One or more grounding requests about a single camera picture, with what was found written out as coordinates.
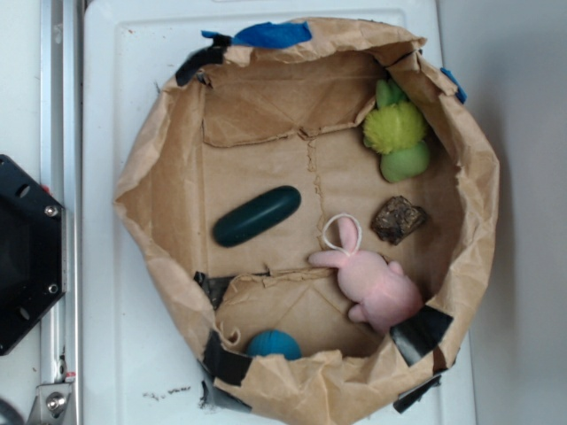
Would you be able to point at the brown paper bag bin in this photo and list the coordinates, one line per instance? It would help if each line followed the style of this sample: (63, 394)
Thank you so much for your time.
(237, 121)

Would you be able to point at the white plastic tray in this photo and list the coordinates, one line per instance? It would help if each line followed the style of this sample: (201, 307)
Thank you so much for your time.
(136, 368)

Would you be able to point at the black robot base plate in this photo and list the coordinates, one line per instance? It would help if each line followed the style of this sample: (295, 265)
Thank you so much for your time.
(31, 253)

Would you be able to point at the dark green oblong capsule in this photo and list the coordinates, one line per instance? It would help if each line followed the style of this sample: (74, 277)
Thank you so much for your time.
(256, 216)

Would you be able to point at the blue ball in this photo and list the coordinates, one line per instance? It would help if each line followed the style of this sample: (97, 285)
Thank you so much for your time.
(274, 342)

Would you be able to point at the pink plush bunny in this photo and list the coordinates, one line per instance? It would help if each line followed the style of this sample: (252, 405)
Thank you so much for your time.
(382, 294)

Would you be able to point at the aluminium extrusion rail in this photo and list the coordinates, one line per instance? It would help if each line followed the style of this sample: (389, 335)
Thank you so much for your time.
(59, 396)

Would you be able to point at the brown rock chunk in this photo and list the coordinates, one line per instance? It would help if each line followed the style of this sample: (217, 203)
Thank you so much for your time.
(397, 219)

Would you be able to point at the green fuzzy plush toy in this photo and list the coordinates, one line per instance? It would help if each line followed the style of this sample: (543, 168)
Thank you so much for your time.
(396, 130)

